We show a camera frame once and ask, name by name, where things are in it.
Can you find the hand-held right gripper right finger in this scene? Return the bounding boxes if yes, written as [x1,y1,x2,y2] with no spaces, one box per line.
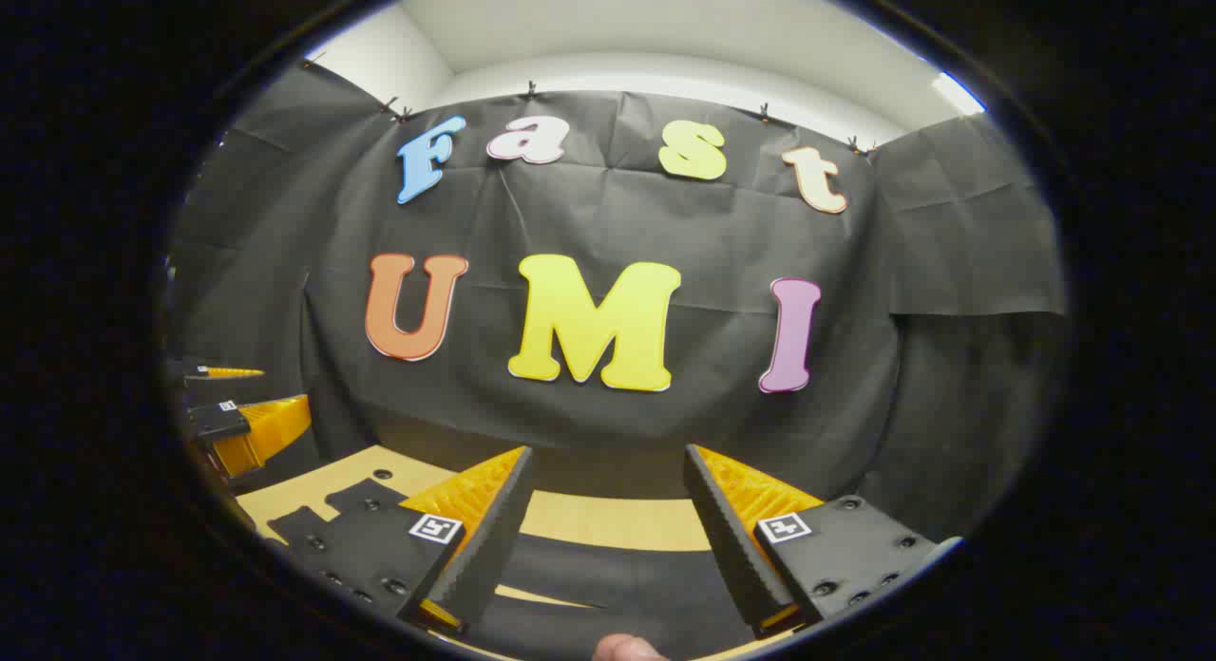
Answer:
[682,443,962,640]

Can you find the ceiling light panel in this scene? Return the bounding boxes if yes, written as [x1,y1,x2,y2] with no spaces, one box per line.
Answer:
[931,70,987,118]

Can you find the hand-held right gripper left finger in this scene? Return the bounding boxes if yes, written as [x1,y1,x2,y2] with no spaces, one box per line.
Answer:
[266,443,536,635]

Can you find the dark grey jeans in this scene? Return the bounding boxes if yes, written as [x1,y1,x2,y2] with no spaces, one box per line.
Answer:
[456,533,761,661]

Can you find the black backdrop cloth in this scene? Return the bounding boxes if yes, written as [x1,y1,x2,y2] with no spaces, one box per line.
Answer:
[166,63,1070,538]

